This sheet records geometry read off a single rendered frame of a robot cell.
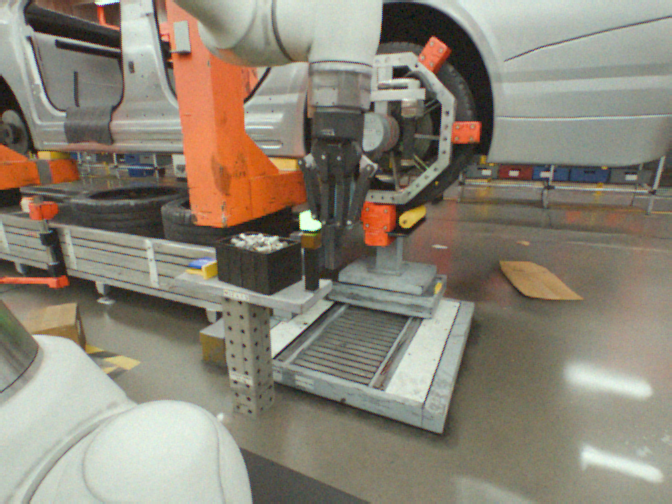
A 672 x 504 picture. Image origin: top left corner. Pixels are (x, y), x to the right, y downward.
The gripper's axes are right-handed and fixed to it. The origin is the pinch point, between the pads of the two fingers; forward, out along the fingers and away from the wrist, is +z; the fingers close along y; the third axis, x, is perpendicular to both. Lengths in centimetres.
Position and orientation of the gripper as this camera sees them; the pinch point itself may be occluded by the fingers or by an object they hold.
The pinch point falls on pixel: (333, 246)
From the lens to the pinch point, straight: 60.5
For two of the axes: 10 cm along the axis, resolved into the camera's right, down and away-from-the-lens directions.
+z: -0.4, 9.5, 3.1
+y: 8.9, 1.8, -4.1
